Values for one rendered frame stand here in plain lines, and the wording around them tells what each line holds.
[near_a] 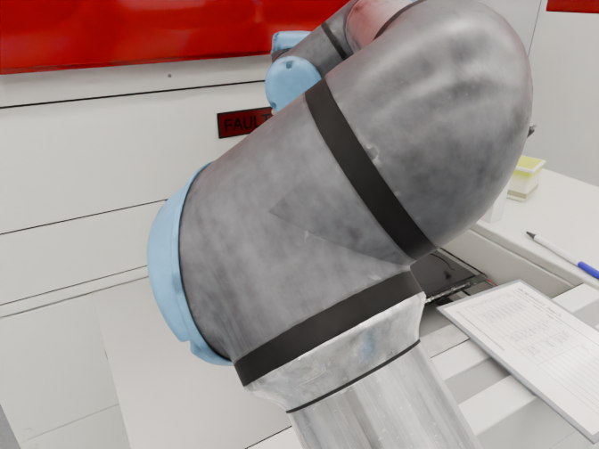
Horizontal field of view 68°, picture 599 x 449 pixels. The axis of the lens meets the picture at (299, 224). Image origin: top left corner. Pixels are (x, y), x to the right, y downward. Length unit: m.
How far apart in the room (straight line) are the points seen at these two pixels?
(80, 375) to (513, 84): 0.95
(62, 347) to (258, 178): 0.81
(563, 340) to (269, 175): 0.46
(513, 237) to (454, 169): 0.60
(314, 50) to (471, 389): 0.44
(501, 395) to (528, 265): 0.31
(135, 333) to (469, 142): 0.68
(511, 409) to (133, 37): 0.68
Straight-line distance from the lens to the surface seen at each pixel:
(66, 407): 1.10
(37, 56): 0.74
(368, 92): 0.21
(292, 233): 0.21
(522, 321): 0.62
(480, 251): 0.84
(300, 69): 0.59
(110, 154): 0.82
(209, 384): 0.70
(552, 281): 0.78
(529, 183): 0.93
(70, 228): 0.86
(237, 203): 0.23
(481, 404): 0.51
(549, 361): 0.57
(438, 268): 0.81
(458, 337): 0.70
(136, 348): 0.78
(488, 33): 0.26
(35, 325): 0.96
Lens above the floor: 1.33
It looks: 28 degrees down
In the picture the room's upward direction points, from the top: straight up
